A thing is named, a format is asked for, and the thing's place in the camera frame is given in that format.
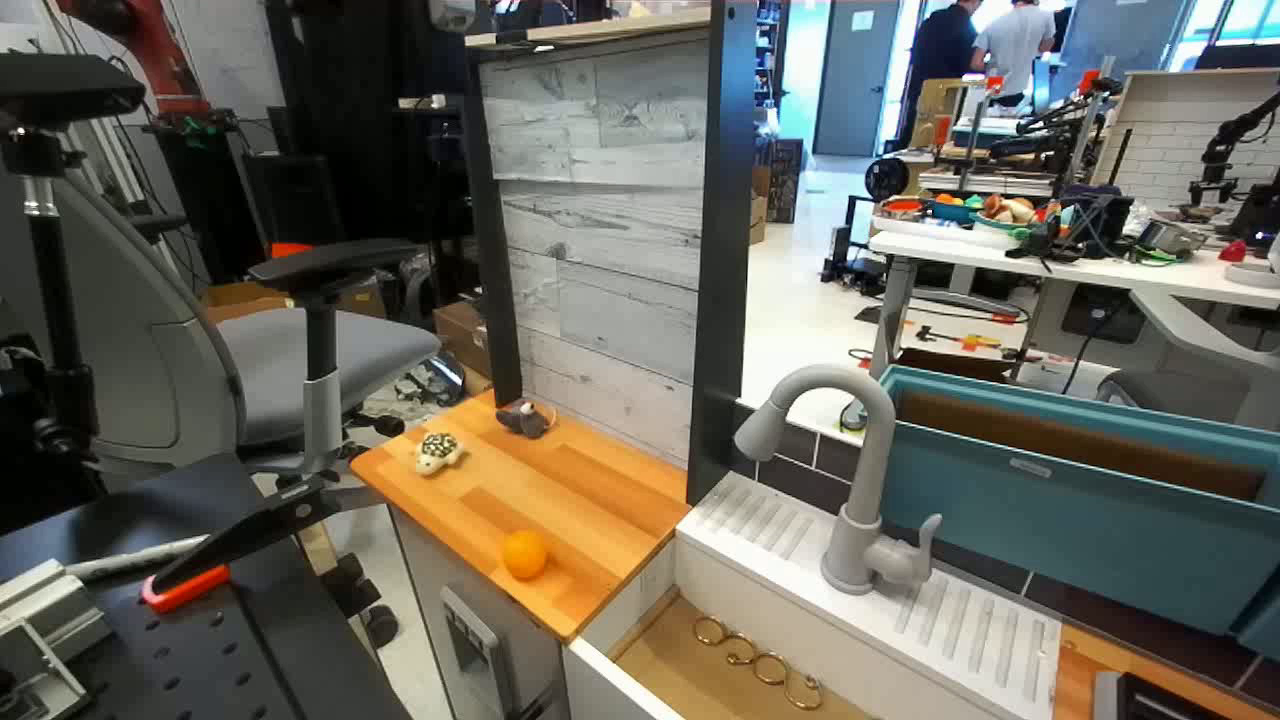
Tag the grey toy kitchen faucet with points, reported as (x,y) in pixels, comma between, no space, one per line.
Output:
(866,464)

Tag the small black robot arm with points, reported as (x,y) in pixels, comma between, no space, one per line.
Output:
(1232,147)

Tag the wooden countertop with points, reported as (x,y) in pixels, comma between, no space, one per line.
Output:
(1073,681)
(575,492)

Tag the grey wood plank panel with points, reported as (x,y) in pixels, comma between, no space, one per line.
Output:
(600,200)

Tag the cardboard box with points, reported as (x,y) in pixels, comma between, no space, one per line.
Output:
(461,339)

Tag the white sink unit with drainboard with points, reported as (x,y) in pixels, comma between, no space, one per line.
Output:
(746,525)

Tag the small green white toy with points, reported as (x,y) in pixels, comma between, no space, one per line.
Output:
(439,453)

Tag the orange ball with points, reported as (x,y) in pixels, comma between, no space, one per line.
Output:
(527,553)

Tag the white kitchen cabinet front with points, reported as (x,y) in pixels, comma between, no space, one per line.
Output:
(465,612)

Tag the grey office chair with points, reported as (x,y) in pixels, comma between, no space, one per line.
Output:
(320,353)

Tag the wooden shelf board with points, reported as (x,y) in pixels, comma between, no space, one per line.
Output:
(584,31)

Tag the grey door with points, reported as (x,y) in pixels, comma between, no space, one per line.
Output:
(855,75)

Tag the person in dark shirt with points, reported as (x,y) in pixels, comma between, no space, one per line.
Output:
(943,49)

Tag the white cluttered work table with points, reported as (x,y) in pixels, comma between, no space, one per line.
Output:
(1066,267)

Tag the person in white shirt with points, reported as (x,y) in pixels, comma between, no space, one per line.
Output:
(1019,42)

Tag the white pegboard panel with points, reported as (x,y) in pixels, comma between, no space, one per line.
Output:
(1172,125)

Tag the aluminium profile block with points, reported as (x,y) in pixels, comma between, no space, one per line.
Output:
(41,627)

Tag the wide black upright post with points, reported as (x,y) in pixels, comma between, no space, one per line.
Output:
(725,267)

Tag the thin black post with foot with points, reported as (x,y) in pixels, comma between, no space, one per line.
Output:
(501,267)

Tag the teal wall shelf box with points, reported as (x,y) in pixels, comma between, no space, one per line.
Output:
(1066,532)

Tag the black camera on stand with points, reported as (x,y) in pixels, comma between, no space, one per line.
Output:
(55,86)

